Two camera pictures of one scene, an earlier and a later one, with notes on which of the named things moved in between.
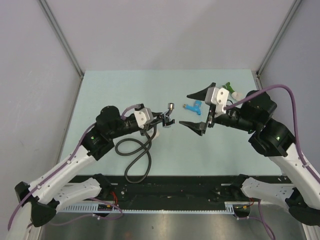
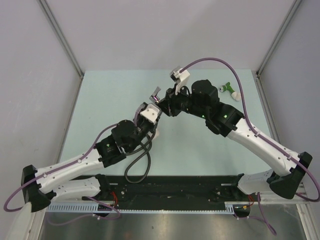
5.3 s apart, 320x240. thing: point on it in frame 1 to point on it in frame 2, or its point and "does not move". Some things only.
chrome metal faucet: [167, 121] to [154, 97]
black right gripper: [199, 128] to [169, 104]
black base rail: [161, 188] does not move
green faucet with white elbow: [235, 95] does not move
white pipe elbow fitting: [157, 134] does not move
